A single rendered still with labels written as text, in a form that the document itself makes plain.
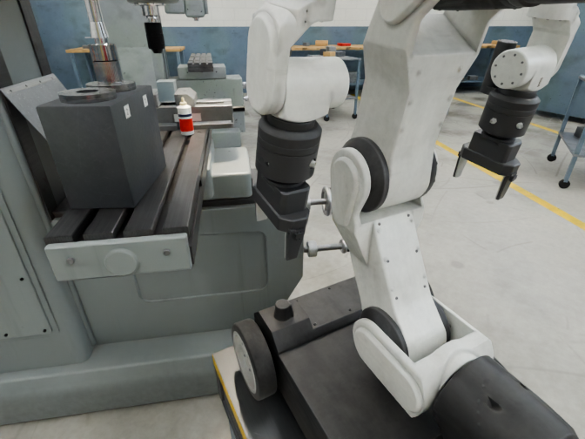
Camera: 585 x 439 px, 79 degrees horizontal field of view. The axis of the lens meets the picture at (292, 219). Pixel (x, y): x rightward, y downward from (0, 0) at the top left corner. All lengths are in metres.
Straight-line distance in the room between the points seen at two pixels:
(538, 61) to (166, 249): 0.71
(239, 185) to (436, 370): 0.76
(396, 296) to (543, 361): 1.27
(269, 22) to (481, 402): 0.62
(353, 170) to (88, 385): 1.23
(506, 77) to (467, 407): 0.56
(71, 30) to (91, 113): 7.43
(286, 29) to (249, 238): 0.91
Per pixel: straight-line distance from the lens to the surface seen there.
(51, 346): 1.55
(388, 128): 0.63
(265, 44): 0.43
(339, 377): 0.87
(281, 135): 0.46
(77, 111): 0.69
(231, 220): 1.19
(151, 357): 1.47
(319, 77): 0.46
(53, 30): 8.21
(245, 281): 1.35
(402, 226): 0.75
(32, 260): 1.33
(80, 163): 0.72
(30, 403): 1.65
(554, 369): 1.94
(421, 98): 0.62
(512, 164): 0.85
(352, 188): 0.65
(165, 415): 1.56
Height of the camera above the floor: 1.26
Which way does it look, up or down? 29 degrees down
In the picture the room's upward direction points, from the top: straight up
